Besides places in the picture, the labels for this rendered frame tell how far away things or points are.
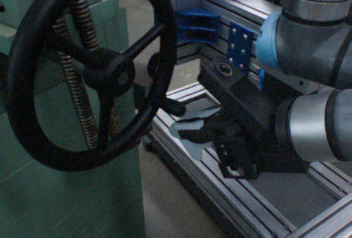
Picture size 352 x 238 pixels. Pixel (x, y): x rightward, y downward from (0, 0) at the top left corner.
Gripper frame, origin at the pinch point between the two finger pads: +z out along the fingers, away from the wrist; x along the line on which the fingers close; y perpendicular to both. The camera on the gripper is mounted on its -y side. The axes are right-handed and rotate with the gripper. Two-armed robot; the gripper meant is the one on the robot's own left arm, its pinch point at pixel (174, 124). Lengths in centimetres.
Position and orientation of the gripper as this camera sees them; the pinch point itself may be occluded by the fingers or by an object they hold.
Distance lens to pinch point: 54.0
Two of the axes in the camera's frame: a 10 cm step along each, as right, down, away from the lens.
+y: 4.0, 8.8, 2.7
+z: -7.0, 1.0, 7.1
